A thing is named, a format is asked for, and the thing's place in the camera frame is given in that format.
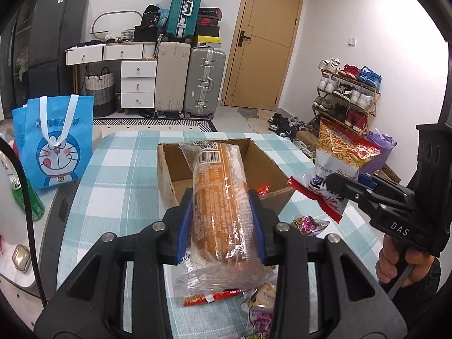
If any noodle snack bag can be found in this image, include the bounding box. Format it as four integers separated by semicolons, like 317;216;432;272
288;118;382;224

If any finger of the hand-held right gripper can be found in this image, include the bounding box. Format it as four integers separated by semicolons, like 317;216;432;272
358;172;414;199
325;174;381;206

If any teal suitcase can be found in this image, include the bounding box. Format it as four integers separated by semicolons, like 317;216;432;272
166;0;205;40

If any dark glass cabinet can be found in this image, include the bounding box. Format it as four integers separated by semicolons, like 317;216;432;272
0;17;33;121

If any silver suitcase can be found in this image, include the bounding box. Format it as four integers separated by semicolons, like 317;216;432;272
184;47;227;119

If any green drink can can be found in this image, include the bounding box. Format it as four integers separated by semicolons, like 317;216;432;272
12;178;45;220

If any purple snack packet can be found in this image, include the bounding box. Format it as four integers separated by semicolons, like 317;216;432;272
247;305;275;339

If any row of sneakers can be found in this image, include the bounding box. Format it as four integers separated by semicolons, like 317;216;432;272
314;58;383;131

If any arched metal frame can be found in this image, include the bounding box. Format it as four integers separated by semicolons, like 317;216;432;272
92;10;142;42

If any small cardboard box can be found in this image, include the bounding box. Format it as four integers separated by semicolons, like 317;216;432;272
294;131;319;153

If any red and black shoe box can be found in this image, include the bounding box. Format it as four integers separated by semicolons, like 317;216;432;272
195;19;220;36

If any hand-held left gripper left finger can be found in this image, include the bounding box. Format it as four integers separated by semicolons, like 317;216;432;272
33;188;194;339

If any person's right hand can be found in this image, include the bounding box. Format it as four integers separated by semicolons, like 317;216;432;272
375;235;438;290

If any red snack packet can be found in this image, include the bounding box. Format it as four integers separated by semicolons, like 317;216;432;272
182;288;245;307

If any pile of dark shoes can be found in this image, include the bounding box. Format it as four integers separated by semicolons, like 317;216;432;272
268;112;308;141

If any white drawer dresser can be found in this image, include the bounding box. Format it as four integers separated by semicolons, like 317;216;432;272
65;40;158;109

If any small white case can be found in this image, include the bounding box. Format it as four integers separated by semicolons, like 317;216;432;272
10;245;31;273

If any dark grey refrigerator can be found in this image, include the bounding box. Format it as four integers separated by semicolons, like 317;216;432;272
26;0;89;100

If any blue cartoon tote bag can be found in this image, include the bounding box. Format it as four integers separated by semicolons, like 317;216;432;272
12;95;94;190

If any purple candy packet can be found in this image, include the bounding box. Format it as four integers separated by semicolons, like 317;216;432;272
290;215;331;237

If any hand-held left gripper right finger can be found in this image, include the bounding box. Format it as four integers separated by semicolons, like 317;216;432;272
247;189;415;339

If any woven laundry basket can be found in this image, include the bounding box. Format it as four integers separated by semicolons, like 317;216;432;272
84;67;116;118

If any beige suitcase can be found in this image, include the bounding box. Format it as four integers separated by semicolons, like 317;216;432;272
154;41;192;114

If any wooden shoe rack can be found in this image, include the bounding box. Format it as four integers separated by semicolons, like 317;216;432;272
312;62;383;139

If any brown cardboard box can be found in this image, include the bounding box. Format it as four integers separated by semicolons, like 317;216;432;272
156;138;296;217

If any black cable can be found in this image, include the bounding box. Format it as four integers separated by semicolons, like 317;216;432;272
0;137;48;306

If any yellow and black shoe box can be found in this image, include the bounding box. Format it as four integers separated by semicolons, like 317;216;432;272
192;35;223;49

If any black bag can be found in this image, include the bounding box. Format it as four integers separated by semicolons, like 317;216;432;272
133;4;162;42

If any black and white patterned rug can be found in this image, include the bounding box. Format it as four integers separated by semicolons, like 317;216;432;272
92;117;220;137

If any purple gift bag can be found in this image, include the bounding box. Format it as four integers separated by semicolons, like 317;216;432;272
365;129;397;174

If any person's right forearm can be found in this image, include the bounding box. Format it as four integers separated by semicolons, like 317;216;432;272
386;257;444;339

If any clear bread loaf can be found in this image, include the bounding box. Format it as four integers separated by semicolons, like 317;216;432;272
175;141;276;292

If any checked tablecloth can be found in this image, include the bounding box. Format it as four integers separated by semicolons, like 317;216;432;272
58;130;393;339

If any wooden door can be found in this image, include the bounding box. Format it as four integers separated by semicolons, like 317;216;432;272
221;0;305;112

